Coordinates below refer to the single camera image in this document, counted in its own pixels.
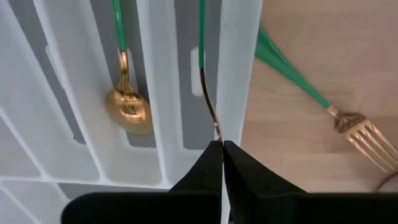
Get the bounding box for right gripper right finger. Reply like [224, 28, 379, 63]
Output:
[224, 140, 398, 224]

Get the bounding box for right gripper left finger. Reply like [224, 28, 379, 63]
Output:
[61, 140, 224, 224]

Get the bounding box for gold spoon green handle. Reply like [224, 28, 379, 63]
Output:
[104, 0, 154, 136]

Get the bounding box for gold fork green handle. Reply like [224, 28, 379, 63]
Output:
[198, 0, 223, 146]
[254, 26, 398, 174]

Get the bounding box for white plastic cutlery tray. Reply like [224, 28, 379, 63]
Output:
[0, 0, 264, 224]

